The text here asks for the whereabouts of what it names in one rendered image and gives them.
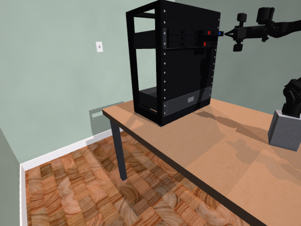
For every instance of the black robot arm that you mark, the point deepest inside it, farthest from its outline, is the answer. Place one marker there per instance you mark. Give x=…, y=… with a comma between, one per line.
x=292, y=90

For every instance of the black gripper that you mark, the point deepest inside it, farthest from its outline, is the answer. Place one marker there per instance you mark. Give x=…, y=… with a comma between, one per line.
x=242, y=18

